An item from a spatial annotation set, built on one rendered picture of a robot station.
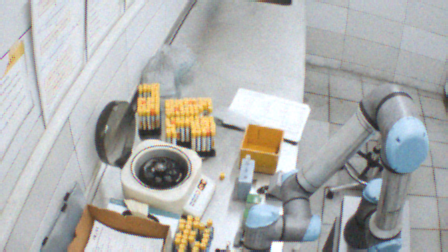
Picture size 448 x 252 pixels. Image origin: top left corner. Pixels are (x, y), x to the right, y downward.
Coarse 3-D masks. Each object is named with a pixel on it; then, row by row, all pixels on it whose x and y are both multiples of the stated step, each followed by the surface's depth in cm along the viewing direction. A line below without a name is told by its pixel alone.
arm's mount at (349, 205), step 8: (344, 200) 156; (352, 200) 155; (360, 200) 155; (344, 208) 153; (352, 208) 153; (408, 208) 151; (344, 216) 150; (408, 216) 148; (344, 224) 148; (408, 224) 145; (408, 232) 143; (344, 240) 142; (408, 240) 140; (344, 248) 140; (352, 248) 140; (400, 248) 138; (408, 248) 137
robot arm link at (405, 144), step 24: (408, 96) 97; (384, 120) 96; (408, 120) 90; (384, 144) 95; (408, 144) 89; (384, 168) 103; (408, 168) 93; (384, 192) 106; (384, 216) 111; (384, 240) 115
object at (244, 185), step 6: (252, 162) 161; (252, 168) 159; (240, 174) 157; (246, 174) 157; (252, 174) 159; (240, 180) 155; (246, 180) 155; (252, 180) 167; (240, 186) 156; (246, 186) 156; (252, 186) 165; (234, 192) 163; (240, 192) 158; (246, 192) 158; (252, 192) 163; (234, 198) 161; (240, 198) 160; (246, 198) 160
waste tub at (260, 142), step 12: (252, 132) 177; (264, 132) 176; (276, 132) 174; (252, 144) 181; (264, 144) 179; (276, 144) 178; (240, 156) 168; (252, 156) 167; (264, 156) 165; (276, 156) 164; (240, 168) 172; (264, 168) 169; (276, 168) 169
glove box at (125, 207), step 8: (112, 200) 149; (120, 200) 149; (128, 200) 147; (112, 208) 146; (120, 208) 147; (128, 208) 147; (136, 208) 144; (144, 208) 145; (152, 208) 148; (136, 216) 145; (144, 216) 144; (152, 216) 147; (160, 216) 146; (168, 216) 146; (176, 216) 146; (168, 224) 143; (176, 224) 144; (176, 232) 144
